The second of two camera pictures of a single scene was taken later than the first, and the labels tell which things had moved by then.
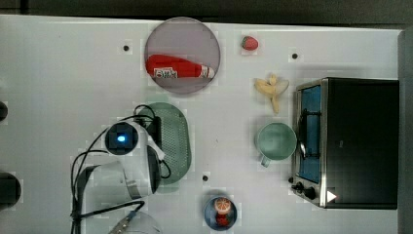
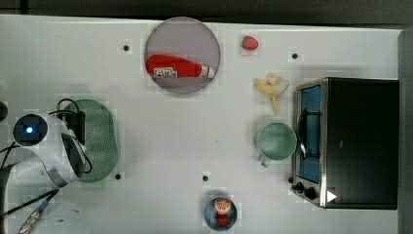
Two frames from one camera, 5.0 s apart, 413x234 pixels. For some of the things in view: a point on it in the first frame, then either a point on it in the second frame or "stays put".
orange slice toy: [222, 206] stays put
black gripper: [155, 131] → [77, 123]
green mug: [276, 140] stays put
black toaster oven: [347, 142] stays put
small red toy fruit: [222, 219] stays put
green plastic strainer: [176, 140] → [100, 139]
